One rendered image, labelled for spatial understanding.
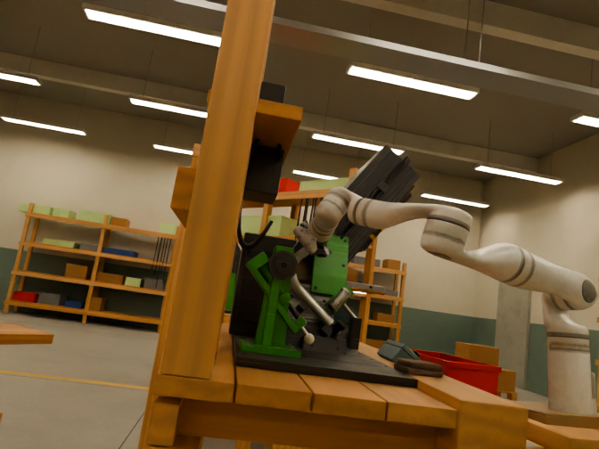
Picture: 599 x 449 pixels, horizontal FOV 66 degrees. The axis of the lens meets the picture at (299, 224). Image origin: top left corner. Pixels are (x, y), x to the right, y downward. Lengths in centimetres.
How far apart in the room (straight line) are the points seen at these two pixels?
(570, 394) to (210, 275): 88
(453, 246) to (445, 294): 1060
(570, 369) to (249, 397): 78
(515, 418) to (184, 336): 64
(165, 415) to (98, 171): 1035
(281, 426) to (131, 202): 999
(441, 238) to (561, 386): 49
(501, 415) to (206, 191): 70
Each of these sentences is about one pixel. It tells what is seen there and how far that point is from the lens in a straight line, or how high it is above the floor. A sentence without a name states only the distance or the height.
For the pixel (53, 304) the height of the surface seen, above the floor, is 28.
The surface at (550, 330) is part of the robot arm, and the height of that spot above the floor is 106.
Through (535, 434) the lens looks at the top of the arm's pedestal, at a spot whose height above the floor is 83.
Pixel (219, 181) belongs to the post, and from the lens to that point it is 88.
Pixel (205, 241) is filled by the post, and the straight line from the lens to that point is 86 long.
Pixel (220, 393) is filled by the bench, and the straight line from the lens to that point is 87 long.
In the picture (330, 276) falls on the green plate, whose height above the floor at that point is 113.
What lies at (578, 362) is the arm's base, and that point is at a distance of 131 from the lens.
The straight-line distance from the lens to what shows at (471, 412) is 99.
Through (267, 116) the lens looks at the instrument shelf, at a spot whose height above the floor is 150.
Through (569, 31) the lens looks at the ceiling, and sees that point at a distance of 644.
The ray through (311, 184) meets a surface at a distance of 462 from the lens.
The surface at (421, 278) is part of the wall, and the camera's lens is 1136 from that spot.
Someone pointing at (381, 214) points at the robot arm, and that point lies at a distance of 110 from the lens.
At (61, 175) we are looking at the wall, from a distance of 1130.
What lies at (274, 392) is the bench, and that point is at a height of 87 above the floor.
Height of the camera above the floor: 104
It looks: 9 degrees up
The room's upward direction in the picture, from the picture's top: 8 degrees clockwise
